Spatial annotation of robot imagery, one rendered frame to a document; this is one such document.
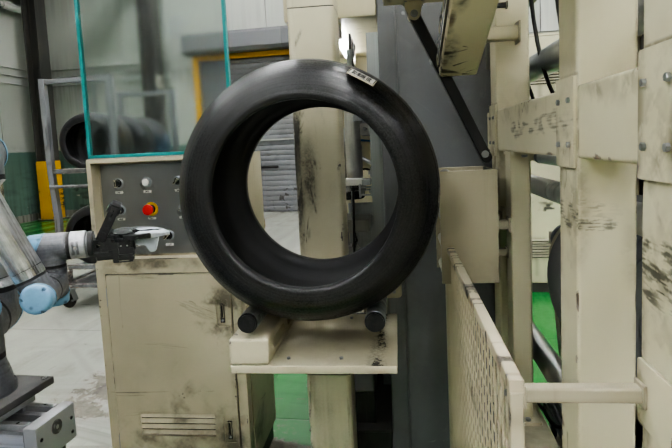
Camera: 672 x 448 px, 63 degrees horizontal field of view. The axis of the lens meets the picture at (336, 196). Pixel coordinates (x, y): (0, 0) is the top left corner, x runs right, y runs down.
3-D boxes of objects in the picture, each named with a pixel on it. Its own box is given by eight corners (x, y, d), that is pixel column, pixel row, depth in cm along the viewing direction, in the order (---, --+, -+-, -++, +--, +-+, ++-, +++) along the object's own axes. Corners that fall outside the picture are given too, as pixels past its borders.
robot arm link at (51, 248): (32, 263, 149) (28, 232, 148) (75, 259, 152) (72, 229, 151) (23, 269, 142) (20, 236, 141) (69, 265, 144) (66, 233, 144)
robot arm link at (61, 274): (31, 313, 140) (27, 271, 139) (42, 301, 151) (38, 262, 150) (65, 309, 142) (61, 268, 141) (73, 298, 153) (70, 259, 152)
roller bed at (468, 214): (436, 266, 164) (433, 167, 161) (487, 265, 162) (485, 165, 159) (442, 284, 144) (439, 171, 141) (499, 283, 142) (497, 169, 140)
